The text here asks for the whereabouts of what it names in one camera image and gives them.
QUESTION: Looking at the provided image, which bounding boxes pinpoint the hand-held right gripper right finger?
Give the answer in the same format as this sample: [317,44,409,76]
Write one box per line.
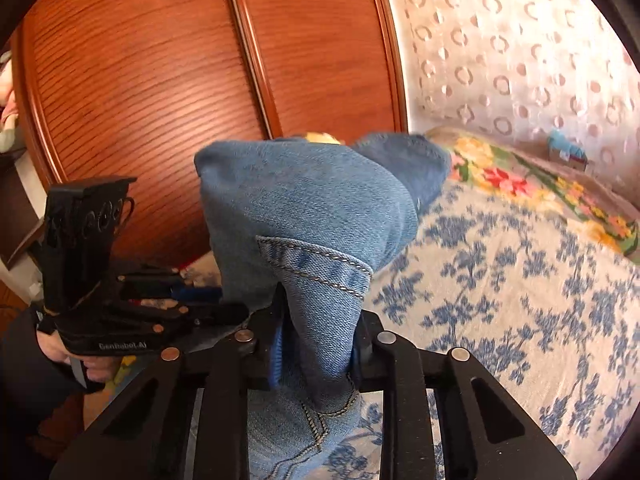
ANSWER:
[350,310,576,480]

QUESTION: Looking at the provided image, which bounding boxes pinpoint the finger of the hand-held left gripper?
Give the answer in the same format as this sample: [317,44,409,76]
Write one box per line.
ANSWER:
[117,269,223,301]
[107,302,251,333]

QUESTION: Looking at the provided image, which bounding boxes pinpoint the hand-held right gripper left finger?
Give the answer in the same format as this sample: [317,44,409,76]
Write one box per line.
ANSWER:
[50,280,289,480]

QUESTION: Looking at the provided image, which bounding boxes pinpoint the blue denim pants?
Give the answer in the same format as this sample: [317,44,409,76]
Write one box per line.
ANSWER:
[194,132,453,480]

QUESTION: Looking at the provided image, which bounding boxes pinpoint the person's left forearm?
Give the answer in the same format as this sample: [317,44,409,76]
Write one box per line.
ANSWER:
[0,306,97,438]

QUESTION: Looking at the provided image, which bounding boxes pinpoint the person's left hand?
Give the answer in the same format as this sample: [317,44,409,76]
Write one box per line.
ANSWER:
[37,332,126,385]

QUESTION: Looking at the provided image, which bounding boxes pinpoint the white shelf unit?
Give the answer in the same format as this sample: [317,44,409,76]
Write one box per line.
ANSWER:
[0,144,48,307]

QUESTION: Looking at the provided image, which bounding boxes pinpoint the brown wooden wardrobe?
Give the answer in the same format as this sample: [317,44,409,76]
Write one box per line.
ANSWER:
[12,0,408,271]

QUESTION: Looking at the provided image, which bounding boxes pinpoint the yellow plush toy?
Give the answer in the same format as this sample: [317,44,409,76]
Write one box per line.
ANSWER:
[304,131,347,146]

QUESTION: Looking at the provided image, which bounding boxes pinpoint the cardboard box with blue items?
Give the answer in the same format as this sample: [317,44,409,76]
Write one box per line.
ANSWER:
[546,129,589,171]

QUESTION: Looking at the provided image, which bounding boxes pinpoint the sheer circle-patterned curtain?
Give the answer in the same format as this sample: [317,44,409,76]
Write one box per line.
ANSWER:
[379,0,640,172]

